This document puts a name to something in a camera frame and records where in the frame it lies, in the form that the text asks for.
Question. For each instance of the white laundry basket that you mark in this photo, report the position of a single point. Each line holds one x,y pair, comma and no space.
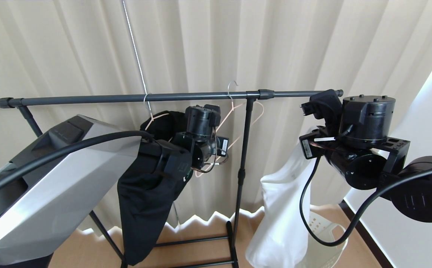
327,253

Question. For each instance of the beige curtain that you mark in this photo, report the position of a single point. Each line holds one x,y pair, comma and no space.
238,44

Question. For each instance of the black clothes rack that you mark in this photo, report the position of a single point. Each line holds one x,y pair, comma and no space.
89,99

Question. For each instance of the pink clothes hanger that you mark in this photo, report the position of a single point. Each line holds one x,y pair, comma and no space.
231,98
152,121

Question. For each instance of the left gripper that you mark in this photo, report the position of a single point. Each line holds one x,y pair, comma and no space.
205,152

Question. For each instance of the white printed garment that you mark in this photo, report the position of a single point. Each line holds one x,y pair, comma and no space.
279,216

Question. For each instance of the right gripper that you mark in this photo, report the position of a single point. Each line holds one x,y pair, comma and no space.
307,149

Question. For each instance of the black garment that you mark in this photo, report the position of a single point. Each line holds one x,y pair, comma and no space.
141,208

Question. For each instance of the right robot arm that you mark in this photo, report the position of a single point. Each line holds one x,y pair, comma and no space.
365,119

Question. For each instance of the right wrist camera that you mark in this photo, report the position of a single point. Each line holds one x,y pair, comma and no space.
326,104

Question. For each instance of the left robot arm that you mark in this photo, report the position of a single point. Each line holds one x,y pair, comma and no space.
59,193

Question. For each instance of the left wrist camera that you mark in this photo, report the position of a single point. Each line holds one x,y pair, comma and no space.
214,111

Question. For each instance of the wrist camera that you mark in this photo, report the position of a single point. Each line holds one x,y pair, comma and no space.
326,104
214,111

